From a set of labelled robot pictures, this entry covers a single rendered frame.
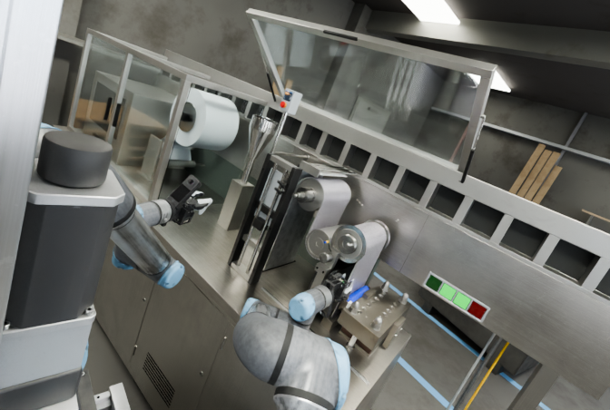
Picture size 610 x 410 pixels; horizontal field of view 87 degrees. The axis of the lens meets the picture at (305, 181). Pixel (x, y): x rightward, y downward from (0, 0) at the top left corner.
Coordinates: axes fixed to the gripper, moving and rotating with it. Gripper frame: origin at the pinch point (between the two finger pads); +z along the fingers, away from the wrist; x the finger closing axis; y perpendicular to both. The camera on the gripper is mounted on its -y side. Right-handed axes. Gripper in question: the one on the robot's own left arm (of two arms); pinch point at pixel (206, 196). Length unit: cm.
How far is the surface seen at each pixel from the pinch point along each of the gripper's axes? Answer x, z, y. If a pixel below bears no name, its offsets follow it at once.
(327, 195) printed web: 33.6, 29.1, -17.7
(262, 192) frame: 10.2, 23.4, -4.5
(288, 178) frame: 19.0, 16.9, -18.2
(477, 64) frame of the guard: 55, 11, -81
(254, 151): -14, 49, -10
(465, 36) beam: 21, 404, -209
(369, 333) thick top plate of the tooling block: 75, 12, 11
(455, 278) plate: 95, 44, -14
